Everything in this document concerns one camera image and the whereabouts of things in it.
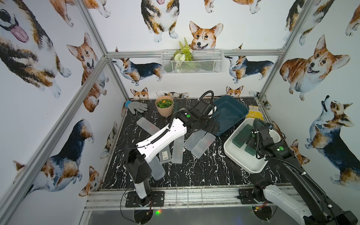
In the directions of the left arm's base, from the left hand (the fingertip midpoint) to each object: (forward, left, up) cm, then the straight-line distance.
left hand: (215, 124), depth 75 cm
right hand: (-5, -21, -6) cm, 23 cm away
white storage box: (-13, -22, -23) cm, 35 cm away
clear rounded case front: (-17, +33, -25) cm, 44 cm away
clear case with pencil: (-4, +21, -24) cm, 32 cm away
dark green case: (+31, +23, -19) cm, 43 cm away
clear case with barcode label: (-8, +29, -23) cm, 38 cm away
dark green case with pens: (+3, -22, -23) cm, 31 cm away
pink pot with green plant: (+25, +31, -13) cm, 42 cm away
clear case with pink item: (+16, +44, -25) cm, 53 cm away
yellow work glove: (+26, -38, -24) cm, 52 cm away
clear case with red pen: (-1, +5, -23) cm, 24 cm away
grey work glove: (+36, +59, -24) cm, 73 cm away
